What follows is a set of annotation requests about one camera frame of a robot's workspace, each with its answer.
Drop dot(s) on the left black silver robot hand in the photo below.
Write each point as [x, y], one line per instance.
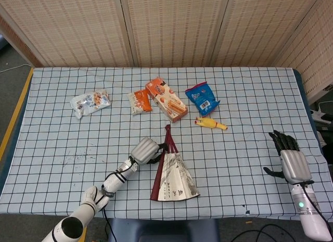
[144, 151]

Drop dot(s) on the ink painting paper folding fan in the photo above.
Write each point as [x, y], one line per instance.
[177, 179]

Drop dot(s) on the blue chair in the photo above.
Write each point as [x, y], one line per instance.
[161, 230]

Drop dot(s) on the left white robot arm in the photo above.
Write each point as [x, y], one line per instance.
[114, 180]

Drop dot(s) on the woven bamboo folding screen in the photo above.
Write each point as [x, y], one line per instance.
[171, 28]

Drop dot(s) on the yellow rubber chicken toy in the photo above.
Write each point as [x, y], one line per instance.
[209, 123]

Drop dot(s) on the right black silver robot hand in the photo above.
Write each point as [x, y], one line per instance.
[295, 166]

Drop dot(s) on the black grid checked tablecloth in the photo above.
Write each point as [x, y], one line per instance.
[65, 148]

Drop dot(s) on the orange biscuit stick box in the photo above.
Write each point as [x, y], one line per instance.
[167, 100]

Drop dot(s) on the white crinkled snack bag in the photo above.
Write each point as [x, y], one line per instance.
[88, 102]

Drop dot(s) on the orange white snack packet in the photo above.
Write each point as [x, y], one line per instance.
[139, 102]

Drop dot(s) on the blue snack bag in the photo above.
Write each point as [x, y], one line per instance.
[201, 99]

